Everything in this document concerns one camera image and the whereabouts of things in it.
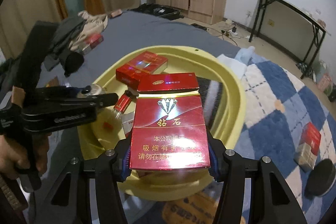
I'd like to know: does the small metal pot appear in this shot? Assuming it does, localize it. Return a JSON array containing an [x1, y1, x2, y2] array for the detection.
[[77, 84, 106, 98]]

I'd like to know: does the black open suitcase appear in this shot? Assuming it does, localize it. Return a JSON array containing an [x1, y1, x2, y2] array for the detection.
[[131, 3, 184, 20]]

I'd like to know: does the red cigarette carton back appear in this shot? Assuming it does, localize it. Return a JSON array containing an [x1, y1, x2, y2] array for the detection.
[[116, 51, 168, 90]]

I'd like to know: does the large red cigarette pack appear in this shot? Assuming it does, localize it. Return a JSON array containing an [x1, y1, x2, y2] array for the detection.
[[130, 72, 210, 172]]

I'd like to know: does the pile of clothes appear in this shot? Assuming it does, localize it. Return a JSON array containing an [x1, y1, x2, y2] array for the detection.
[[44, 10, 108, 77]]

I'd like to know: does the black folding table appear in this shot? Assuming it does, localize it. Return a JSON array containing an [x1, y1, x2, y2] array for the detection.
[[248, 0, 329, 79]]

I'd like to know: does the yellow oval tray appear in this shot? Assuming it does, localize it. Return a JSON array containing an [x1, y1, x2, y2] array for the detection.
[[76, 45, 247, 201]]

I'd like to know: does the red cigarette pack front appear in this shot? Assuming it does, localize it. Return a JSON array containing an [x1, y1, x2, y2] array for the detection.
[[294, 122, 321, 172]]

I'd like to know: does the blue checkered plush rug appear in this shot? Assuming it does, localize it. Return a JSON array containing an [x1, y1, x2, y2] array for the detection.
[[126, 47, 336, 224]]

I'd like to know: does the person's left hand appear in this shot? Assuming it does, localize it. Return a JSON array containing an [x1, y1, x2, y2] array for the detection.
[[0, 134, 51, 180]]

